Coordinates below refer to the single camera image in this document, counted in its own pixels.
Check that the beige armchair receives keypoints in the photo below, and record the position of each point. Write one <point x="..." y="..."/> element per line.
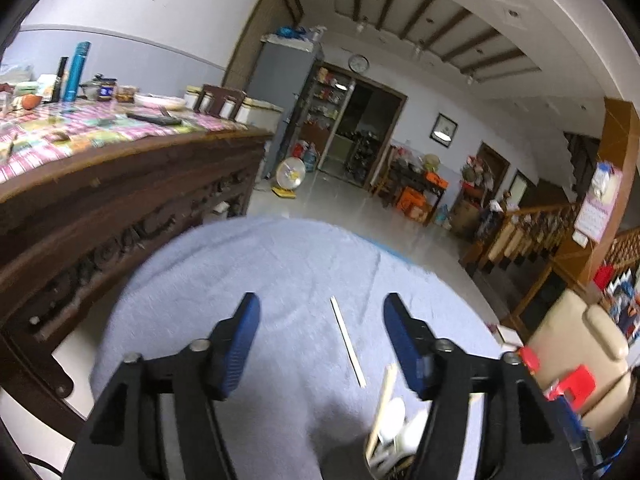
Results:
<point x="575" y="330"/>

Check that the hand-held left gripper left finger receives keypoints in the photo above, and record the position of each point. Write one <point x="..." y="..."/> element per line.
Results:
<point x="240" y="350"/>

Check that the red plastic stool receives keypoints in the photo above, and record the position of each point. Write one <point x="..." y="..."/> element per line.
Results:
<point x="575" y="385"/>

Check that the blue thermos bottle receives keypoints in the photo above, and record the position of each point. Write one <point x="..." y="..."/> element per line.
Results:
<point x="77" y="70"/>

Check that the metal utensil cup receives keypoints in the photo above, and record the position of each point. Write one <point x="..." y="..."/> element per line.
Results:
<point x="395" y="471"/>

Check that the white chest freezer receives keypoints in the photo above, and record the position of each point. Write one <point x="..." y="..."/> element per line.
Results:
<point x="260" y="110"/>

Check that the pink checked tablecloth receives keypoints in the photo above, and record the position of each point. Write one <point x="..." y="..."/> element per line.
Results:
<point x="75" y="130"/>

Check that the round wall clock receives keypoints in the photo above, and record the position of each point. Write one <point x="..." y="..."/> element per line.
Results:
<point x="358" y="63"/>

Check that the wooden side table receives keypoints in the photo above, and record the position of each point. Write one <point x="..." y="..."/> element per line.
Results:
<point x="435" y="185"/>

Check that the blue item on refrigerator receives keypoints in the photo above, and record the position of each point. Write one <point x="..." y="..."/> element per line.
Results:
<point x="291" y="32"/>

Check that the small white stool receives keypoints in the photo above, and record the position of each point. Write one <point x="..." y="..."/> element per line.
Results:
<point x="507" y="337"/>

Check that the wooden staircase railing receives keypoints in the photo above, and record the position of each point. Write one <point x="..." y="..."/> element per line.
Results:
<point x="525" y="225"/>

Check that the wall calendar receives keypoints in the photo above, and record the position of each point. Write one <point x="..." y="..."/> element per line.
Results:
<point x="600" y="200"/>

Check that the pendant ceiling lamp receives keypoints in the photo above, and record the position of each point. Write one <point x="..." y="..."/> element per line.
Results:
<point x="361" y="27"/>

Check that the wooden chair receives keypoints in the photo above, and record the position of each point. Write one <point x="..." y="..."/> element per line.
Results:
<point x="220" y="96"/>

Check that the dark wooden door frame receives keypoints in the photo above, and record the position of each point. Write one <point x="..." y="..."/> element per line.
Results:
<point x="395" y="110"/>

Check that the orange fruit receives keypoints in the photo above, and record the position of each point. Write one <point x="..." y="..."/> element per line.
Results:
<point x="31" y="102"/>

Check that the wooden chopstick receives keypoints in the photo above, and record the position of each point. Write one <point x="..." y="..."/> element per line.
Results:
<point x="347" y="342"/>
<point x="387" y="390"/>
<point x="375" y="432"/>

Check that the brown wooden door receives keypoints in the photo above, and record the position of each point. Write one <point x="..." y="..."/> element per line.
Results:
<point x="265" y="35"/>

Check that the framed wall picture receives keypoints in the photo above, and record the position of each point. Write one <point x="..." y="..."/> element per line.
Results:
<point x="444" y="130"/>

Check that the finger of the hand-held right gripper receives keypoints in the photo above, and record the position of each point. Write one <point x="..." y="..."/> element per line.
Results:
<point x="575" y="425"/>

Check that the light blue table cloth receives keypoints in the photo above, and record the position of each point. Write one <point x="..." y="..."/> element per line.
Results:
<point x="280" y="270"/>

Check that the grey refrigerator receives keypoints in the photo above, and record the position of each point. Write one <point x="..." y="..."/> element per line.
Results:
<point x="280" y="75"/>

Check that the orange crates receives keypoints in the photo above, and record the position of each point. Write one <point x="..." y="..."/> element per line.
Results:
<point x="414" y="204"/>

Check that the dark bottle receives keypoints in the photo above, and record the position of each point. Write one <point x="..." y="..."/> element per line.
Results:
<point x="60" y="80"/>

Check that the carved wooden sideboard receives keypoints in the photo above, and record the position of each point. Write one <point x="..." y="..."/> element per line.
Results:
<point x="125" y="195"/>

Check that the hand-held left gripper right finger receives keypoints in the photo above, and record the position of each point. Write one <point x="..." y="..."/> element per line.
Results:
<point x="400" y="345"/>

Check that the white plate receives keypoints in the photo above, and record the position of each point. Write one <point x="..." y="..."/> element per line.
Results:
<point x="160" y="101"/>

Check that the white plastic spoon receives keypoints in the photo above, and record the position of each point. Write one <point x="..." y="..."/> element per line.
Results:
<point x="415" y="435"/>
<point x="392" y="417"/>

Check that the floor fan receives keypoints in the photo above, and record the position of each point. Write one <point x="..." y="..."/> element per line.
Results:
<point x="291" y="175"/>

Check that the dark remote control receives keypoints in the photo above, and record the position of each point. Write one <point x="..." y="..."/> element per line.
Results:
<point x="155" y="119"/>

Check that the glass jar with dark lid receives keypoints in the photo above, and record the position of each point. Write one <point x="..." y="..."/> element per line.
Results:
<point x="105" y="89"/>

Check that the shelf with goods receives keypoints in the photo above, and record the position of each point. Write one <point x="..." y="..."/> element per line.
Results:
<point x="322" y="105"/>

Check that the colourful patterned cloth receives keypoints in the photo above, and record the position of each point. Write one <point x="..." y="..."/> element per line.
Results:
<point x="625" y="310"/>

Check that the red-topped yellow stool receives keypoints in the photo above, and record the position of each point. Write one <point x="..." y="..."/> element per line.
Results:
<point x="529" y="360"/>

